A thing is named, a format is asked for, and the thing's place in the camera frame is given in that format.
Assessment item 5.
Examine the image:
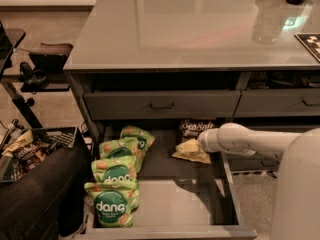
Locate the green dang chip bag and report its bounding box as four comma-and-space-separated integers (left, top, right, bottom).
99, 137, 146, 172
91, 156, 137, 183
84, 182, 140, 227
120, 126, 155, 150

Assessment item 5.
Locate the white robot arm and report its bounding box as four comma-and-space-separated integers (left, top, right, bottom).
176, 123, 320, 240

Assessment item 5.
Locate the front green dang chip bag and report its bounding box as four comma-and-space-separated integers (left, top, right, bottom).
84, 182, 140, 227

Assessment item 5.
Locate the open grey middle drawer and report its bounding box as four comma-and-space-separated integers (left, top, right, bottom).
76, 119, 257, 240

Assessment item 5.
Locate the grey top left drawer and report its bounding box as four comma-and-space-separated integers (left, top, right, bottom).
83, 90, 240, 120

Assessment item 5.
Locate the brown snack bag in crate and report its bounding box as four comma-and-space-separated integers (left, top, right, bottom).
2, 130, 49, 172

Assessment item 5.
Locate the black white fiducial marker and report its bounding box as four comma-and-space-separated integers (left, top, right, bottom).
295, 33, 320, 62

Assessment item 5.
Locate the rear green dang chip bag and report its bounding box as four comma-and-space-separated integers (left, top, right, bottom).
120, 126, 155, 150

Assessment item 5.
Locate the grey bottom right drawer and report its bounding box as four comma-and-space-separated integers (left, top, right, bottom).
227, 154, 279, 172

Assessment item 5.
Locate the black plastic crate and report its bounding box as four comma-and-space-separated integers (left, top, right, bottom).
0, 127, 79, 184

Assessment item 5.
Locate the grey cabinet with glossy counter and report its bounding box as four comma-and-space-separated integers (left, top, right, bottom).
64, 0, 320, 240

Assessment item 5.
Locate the brown sea salt chip bag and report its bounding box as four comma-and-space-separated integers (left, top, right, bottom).
173, 119, 216, 164

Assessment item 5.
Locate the grey top right drawer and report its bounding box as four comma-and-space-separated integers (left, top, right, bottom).
235, 88, 320, 118

